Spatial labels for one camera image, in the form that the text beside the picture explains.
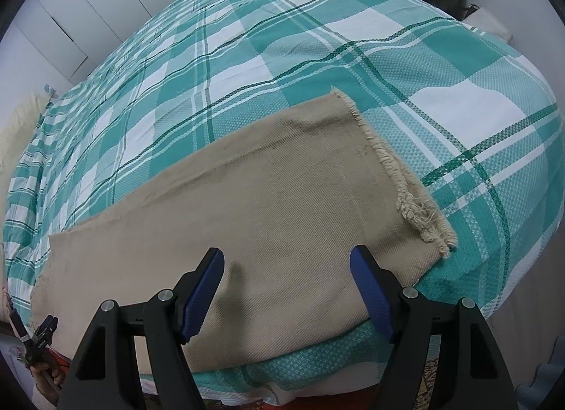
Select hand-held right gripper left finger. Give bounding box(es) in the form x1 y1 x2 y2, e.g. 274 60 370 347
57 248 225 410

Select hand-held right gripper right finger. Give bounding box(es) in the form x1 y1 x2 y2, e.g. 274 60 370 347
350 244 517 410

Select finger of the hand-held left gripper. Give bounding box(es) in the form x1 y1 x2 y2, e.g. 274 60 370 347
8 302 29 343
32 315 60 349

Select beige pants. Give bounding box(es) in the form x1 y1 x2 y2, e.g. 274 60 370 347
31 87 458 374

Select person's left hand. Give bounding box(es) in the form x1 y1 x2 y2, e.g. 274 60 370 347
30 363 67 406

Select orange rug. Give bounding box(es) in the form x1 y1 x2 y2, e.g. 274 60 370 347
256 394 319 410

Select cream padded headboard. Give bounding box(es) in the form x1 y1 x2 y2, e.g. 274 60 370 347
0 91 50 172

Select grey blue object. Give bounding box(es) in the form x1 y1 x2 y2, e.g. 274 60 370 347
516 361 558 410

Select green checked blanket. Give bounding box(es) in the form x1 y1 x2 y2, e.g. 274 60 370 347
2 0 559 407

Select white bag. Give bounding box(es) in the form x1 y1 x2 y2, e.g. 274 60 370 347
461 6 513 44

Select white wardrobe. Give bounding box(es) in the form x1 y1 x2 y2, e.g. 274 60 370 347
0 0 349 98

